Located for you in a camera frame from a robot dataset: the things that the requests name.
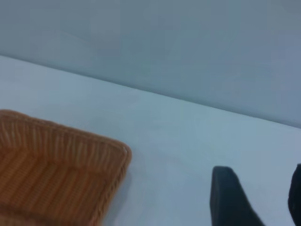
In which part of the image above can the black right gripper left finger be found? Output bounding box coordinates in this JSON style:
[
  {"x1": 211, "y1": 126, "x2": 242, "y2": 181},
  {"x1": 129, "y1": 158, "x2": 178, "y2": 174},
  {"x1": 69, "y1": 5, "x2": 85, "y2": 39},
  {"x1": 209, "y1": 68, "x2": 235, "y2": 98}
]
[{"x1": 209, "y1": 166, "x2": 267, "y2": 226}]

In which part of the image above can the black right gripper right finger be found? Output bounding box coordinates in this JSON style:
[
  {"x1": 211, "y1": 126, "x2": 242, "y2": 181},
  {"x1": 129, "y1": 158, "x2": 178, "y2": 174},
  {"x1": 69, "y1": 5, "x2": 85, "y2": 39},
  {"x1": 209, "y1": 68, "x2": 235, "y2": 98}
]
[{"x1": 287, "y1": 163, "x2": 301, "y2": 226}]

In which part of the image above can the orange woven wicker basket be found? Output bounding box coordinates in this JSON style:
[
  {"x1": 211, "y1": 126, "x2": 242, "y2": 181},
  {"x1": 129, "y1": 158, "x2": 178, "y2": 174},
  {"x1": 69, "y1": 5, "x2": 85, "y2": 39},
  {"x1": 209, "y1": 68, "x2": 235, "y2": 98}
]
[{"x1": 0, "y1": 109, "x2": 133, "y2": 226}]

